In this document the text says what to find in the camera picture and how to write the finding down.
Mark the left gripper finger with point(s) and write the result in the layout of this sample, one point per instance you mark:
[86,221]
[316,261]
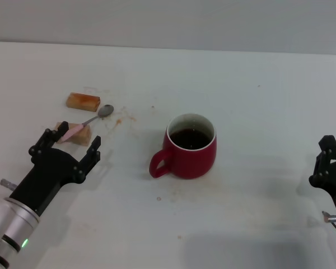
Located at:
[91,157]
[49,138]

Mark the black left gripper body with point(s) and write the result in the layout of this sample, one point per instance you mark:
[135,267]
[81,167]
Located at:
[50,168]

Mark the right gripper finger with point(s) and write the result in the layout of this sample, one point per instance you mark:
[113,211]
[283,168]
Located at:
[326,157]

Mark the red ceramic cup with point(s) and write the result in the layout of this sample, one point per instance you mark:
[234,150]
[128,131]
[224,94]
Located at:
[190,165]

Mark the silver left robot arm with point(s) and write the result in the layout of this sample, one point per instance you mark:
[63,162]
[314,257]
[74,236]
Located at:
[8,221]

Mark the plain wooden block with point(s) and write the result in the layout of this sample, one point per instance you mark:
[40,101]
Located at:
[82,136]

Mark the left gripper metal plug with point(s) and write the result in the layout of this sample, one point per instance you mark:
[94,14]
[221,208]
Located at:
[7,184]

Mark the orange-stained wooden block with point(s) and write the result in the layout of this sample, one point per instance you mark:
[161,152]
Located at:
[82,102]

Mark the dark coffee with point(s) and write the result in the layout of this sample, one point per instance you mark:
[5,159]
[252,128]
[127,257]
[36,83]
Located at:
[190,138]

